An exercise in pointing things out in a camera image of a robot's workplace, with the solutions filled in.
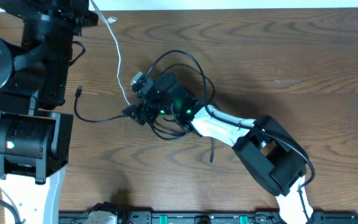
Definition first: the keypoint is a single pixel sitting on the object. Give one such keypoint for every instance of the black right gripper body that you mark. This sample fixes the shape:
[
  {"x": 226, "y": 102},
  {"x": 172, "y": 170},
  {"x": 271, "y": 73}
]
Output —
[{"x": 150, "y": 111}]

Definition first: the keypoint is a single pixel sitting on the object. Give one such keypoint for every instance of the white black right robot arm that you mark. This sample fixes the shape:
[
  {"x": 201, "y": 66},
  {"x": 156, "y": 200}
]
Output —
[{"x": 271, "y": 156}]

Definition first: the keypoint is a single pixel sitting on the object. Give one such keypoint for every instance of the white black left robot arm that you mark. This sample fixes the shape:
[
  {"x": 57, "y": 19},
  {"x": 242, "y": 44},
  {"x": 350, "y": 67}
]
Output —
[{"x": 34, "y": 137}]

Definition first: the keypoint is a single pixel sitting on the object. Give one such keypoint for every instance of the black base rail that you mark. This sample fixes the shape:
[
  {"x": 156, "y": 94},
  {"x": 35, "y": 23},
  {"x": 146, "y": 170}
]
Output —
[{"x": 107, "y": 212}]

